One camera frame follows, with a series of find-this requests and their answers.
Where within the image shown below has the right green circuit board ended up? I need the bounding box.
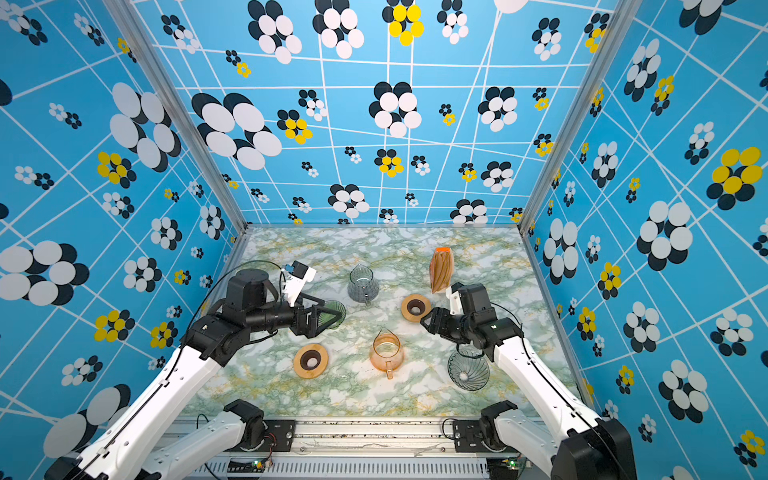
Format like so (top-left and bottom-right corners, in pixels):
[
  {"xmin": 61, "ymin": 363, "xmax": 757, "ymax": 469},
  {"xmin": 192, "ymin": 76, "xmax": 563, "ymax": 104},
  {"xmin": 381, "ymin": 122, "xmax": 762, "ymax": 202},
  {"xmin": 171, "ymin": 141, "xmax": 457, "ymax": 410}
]
[{"xmin": 487, "ymin": 458, "xmax": 524, "ymax": 478}]

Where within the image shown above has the aluminium front rail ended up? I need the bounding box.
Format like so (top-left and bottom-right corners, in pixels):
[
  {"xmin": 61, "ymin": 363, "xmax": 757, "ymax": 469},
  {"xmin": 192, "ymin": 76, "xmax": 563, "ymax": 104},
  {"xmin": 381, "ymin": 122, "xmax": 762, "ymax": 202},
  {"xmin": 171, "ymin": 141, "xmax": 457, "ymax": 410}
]
[{"xmin": 183, "ymin": 418, "xmax": 551, "ymax": 479}]

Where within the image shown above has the wooden ring holder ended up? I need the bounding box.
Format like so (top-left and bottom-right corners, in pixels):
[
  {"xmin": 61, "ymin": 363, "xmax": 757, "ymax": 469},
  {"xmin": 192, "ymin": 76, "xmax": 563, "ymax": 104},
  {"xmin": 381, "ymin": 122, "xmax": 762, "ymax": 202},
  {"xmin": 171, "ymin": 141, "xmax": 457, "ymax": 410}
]
[
  {"xmin": 293, "ymin": 343, "xmax": 329, "ymax": 379},
  {"xmin": 400, "ymin": 294, "xmax": 432, "ymax": 323}
]

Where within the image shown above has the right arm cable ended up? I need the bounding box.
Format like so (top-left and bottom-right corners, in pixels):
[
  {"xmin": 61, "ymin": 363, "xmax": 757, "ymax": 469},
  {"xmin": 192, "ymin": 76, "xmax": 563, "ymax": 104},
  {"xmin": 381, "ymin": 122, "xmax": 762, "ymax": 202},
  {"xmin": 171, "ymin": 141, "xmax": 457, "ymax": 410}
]
[{"xmin": 491, "ymin": 302, "xmax": 607, "ymax": 448}]

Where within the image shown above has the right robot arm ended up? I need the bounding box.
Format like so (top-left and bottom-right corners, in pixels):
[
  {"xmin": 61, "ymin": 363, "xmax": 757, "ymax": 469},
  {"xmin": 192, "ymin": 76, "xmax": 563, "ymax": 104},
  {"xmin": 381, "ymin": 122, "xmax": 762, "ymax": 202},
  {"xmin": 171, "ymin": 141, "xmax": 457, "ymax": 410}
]
[{"xmin": 420, "ymin": 283, "xmax": 637, "ymax": 479}]

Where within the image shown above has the green circuit board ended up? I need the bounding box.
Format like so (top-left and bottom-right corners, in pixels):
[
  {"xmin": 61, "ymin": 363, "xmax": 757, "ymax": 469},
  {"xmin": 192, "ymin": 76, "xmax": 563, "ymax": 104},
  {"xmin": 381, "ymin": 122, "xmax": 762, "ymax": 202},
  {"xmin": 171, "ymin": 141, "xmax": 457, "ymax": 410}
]
[
  {"xmin": 227, "ymin": 459, "xmax": 273, "ymax": 474},
  {"xmin": 487, "ymin": 458, "xmax": 524, "ymax": 478}
]

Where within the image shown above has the orange coffee filter box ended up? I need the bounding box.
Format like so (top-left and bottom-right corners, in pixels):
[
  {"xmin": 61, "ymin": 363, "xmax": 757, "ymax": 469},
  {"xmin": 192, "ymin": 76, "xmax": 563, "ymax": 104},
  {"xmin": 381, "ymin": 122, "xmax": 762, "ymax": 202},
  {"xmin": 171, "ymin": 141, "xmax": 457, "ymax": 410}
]
[{"xmin": 429, "ymin": 247, "xmax": 455, "ymax": 293}]

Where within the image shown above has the grey glass pitcher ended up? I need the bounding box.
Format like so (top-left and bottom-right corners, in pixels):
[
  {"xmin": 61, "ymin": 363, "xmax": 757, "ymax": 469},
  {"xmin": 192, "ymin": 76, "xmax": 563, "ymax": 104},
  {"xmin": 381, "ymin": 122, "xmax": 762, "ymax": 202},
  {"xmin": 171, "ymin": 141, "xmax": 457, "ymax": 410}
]
[{"xmin": 347, "ymin": 264, "xmax": 379, "ymax": 305}]

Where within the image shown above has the left green circuit board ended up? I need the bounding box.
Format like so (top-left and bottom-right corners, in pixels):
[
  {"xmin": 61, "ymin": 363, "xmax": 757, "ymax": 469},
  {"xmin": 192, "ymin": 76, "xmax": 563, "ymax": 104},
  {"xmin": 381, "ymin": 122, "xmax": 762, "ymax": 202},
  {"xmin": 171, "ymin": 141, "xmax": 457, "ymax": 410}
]
[{"xmin": 227, "ymin": 459, "xmax": 273, "ymax": 474}]

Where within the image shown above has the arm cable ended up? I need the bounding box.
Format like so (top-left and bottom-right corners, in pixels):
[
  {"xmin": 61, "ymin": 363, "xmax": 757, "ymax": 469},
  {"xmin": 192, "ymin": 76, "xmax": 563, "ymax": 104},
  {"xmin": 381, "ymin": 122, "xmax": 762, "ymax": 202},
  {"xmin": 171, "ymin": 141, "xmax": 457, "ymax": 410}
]
[
  {"xmin": 179, "ymin": 259, "xmax": 289, "ymax": 349},
  {"xmin": 491, "ymin": 302, "xmax": 607, "ymax": 448}
]

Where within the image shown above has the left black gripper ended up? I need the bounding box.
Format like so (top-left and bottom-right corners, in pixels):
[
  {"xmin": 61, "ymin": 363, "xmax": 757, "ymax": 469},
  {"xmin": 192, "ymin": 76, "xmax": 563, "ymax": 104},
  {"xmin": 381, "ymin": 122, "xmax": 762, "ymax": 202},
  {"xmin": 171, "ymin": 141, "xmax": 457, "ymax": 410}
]
[{"xmin": 248, "ymin": 291, "xmax": 343, "ymax": 337}]

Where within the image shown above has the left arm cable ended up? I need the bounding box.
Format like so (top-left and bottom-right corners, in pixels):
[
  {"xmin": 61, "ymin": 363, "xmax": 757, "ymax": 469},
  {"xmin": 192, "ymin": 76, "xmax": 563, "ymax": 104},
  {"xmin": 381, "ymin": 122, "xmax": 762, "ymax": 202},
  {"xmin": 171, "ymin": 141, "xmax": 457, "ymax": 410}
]
[{"xmin": 179, "ymin": 259, "xmax": 289, "ymax": 349}]

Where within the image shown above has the clear grey glass dripper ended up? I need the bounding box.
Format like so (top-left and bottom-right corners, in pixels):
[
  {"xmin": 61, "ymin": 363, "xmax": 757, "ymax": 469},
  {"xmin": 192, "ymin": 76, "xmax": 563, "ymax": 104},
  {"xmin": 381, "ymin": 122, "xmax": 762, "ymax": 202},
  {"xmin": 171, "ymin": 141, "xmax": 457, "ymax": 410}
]
[{"xmin": 447, "ymin": 352, "xmax": 490, "ymax": 392}]

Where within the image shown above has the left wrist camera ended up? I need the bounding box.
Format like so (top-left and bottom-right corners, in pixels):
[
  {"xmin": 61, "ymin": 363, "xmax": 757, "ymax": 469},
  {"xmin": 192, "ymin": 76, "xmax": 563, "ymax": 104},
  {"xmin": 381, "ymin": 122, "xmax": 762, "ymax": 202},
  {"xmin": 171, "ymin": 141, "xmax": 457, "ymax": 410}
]
[{"xmin": 281, "ymin": 261, "xmax": 317, "ymax": 307}]

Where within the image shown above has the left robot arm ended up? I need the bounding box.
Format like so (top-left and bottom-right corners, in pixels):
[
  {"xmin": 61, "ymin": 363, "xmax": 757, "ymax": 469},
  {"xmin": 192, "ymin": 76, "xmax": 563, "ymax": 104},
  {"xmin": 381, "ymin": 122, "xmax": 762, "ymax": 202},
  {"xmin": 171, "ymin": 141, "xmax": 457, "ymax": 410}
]
[{"xmin": 45, "ymin": 261, "xmax": 345, "ymax": 479}]

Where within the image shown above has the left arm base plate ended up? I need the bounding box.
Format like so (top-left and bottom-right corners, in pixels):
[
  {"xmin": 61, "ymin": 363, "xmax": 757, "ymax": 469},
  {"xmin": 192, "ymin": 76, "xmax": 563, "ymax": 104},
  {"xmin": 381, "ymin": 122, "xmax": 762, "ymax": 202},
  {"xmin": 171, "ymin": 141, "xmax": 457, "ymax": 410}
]
[{"xmin": 226, "ymin": 419, "xmax": 297, "ymax": 453}]

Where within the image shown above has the green glass dripper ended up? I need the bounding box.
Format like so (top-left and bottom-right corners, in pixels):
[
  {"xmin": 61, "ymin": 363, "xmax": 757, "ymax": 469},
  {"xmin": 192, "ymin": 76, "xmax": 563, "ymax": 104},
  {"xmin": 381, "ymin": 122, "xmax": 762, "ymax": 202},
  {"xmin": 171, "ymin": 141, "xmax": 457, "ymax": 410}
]
[{"xmin": 318, "ymin": 300, "xmax": 347, "ymax": 329}]

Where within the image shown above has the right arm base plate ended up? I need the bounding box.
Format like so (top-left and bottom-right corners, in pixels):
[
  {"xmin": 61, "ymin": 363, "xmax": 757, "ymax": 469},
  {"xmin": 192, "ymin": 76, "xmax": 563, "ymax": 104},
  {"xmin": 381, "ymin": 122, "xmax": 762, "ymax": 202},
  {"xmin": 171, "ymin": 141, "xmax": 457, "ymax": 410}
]
[{"xmin": 447, "ymin": 419, "xmax": 518, "ymax": 455}]

